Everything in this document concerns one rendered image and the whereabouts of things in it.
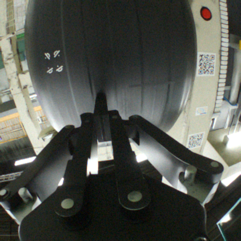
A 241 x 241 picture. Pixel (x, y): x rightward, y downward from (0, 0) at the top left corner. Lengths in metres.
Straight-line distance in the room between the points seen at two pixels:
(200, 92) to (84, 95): 0.39
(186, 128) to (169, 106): 0.31
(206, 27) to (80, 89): 0.40
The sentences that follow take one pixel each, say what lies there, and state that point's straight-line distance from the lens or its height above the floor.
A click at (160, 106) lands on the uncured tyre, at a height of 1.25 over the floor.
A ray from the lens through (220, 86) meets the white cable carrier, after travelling 0.59.
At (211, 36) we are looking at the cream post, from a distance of 0.51.
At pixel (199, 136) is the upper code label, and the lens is 0.62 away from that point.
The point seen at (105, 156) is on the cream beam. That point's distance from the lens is 0.89.
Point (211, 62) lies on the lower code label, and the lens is 0.51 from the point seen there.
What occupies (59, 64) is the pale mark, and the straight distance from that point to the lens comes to 0.20.
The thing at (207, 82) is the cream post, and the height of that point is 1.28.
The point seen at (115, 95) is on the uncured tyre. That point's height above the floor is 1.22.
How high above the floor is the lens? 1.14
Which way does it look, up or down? 30 degrees up
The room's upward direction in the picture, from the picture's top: 174 degrees clockwise
